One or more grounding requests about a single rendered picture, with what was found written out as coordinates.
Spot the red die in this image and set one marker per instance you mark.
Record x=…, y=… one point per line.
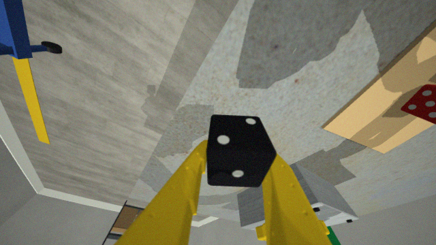
x=423, y=103

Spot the black die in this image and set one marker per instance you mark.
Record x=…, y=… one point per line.
x=239, y=151

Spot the tan square mat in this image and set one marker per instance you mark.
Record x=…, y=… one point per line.
x=374, y=117

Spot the green and yellow striped can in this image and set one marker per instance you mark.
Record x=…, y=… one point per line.
x=333, y=237

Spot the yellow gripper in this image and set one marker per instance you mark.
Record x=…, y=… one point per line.
x=289, y=217

